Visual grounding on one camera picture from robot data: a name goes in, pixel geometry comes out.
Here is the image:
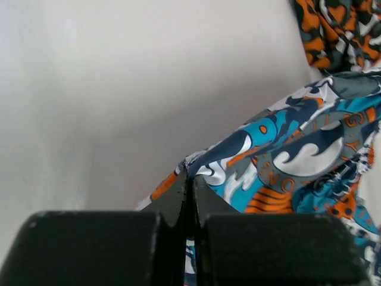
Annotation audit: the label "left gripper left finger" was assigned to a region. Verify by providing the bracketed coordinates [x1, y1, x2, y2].
[1, 172, 186, 285]

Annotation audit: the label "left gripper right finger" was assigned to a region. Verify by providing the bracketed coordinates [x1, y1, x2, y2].
[192, 177, 370, 285]

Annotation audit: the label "blue patterned shorts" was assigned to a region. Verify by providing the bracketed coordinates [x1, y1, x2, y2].
[138, 68, 380, 285]

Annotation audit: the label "orange black camouflage shorts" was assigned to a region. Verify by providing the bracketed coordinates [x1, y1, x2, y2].
[292, 1, 380, 73]

